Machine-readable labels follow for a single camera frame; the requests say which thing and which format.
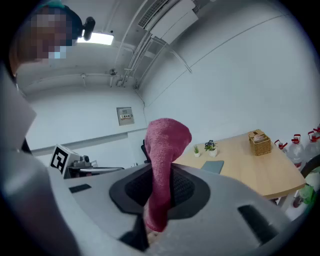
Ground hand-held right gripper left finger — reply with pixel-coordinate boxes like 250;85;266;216
48;163;154;256

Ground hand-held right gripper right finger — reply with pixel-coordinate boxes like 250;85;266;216
149;163;298;256

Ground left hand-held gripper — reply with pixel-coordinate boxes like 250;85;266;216
49;143;125;180

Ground pink cloth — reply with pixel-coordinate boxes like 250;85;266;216
143;117;193;233

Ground black office chair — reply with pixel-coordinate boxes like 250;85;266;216
140;139;152;164

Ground purple flower plant white pot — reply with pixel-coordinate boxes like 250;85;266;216
204;139;218;158

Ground wicker tissue box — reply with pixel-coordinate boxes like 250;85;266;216
247;129;273;157

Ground green bag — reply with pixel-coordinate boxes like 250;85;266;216
298;183;316;206

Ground round dark wicker chair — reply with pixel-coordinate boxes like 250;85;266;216
299;153;320;180

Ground white conduit pipes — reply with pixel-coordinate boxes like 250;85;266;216
109;0;166;90

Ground rectangular ceiling light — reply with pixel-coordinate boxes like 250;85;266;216
76;31;115;46

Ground person's head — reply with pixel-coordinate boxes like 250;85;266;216
9;3;83;76

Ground white ceiling air conditioner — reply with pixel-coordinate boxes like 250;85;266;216
137;0;200;45

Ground grey electrical wall panel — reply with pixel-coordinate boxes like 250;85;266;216
116;106;135;127

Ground clear water bottle red handle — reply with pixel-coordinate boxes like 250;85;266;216
304;129;320;161
287;134;306;171
274;139;288;154

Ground black head camera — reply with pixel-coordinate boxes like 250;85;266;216
82;16;96;42

